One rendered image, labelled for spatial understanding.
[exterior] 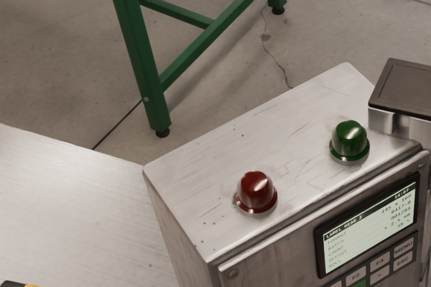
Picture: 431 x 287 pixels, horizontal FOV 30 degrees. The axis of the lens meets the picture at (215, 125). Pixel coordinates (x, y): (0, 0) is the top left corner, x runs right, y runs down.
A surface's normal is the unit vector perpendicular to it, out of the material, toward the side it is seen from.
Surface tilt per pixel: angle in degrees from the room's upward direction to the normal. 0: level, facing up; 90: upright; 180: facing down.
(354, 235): 90
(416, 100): 0
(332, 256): 90
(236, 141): 0
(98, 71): 0
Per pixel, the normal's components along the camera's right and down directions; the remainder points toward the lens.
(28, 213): -0.14, -0.66
